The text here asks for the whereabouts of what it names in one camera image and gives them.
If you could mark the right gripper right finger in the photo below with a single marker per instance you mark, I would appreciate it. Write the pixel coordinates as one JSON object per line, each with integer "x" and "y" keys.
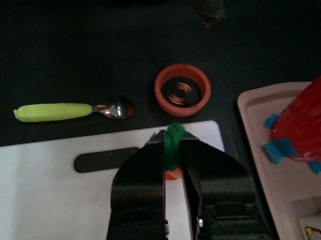
{"x": 221, "y": 193}

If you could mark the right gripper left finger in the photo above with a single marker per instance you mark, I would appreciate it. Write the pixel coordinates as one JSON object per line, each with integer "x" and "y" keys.
{"x": 138, "y": 193}

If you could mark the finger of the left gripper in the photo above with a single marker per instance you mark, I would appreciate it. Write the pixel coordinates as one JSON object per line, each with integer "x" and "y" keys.
{"x": 209, "y": 12}

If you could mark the orange carrot with green top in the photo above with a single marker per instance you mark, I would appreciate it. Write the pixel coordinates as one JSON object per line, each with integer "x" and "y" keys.
{"x": 173, "y": 146}

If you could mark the pink plastic tray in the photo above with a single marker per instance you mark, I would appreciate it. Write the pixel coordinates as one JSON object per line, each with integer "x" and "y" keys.
{"x": 272, "y": 193}

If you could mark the blue cup holder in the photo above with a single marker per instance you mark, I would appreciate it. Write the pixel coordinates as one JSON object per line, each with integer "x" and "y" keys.
{"x": 278, "y": 151}

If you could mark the white cutting board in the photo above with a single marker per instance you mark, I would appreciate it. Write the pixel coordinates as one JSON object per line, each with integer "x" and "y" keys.
{"x": 42, "y": 193}

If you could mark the white toy block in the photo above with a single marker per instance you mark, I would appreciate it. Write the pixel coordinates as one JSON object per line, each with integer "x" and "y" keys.
{"x": 311, "y": 229}

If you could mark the red plastic cup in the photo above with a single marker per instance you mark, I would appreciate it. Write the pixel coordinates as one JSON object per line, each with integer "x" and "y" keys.
{"x": 302, "y": 125}

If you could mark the small orange round pot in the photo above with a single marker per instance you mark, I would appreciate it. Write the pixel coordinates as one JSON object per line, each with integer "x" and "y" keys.
{"x": 165, "y": 103}

